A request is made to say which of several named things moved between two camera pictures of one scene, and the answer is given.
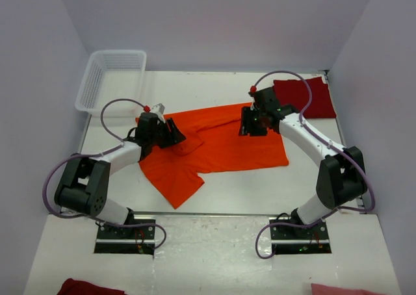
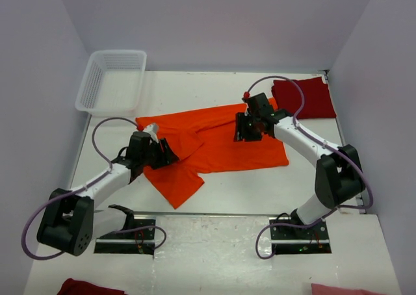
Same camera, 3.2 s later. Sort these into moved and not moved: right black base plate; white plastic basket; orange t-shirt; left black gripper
Moved: left black gripper
Not moved: white plastic basket; orange t-shirt; right black base plate
